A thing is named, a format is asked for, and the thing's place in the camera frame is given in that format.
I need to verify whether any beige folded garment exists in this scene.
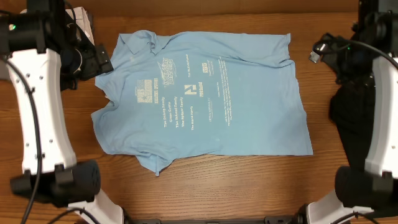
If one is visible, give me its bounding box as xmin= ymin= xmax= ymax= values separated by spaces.
xmin=9 ymin=1 xmax=94 ymax=51

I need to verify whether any light blue printed t-shirt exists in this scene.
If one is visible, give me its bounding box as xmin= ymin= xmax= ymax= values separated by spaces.
xmin=92 ymin=30 xmax=313 ymax=174

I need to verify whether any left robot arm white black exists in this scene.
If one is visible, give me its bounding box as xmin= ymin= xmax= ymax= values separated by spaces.
xmin=1 ymin=0 xmax=129 ymax=223

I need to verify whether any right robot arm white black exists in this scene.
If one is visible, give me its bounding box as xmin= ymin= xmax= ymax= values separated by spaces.
xmin=264 ymin=0 xmax=397 ymax=224

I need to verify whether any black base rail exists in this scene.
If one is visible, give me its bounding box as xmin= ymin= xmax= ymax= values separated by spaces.
xmin=125 ymin=215 xmax=307 ymax=224

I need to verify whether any black garment pile right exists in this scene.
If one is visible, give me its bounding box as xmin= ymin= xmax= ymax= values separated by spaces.
xmin=329 ymin=83 xmax=375 ymax=170

